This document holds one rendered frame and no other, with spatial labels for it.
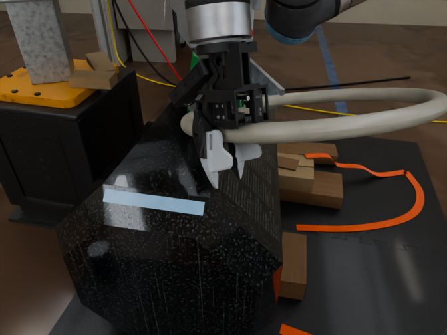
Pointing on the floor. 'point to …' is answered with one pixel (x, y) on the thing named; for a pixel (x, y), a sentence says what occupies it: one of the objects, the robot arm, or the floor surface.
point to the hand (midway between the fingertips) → (224, 175)
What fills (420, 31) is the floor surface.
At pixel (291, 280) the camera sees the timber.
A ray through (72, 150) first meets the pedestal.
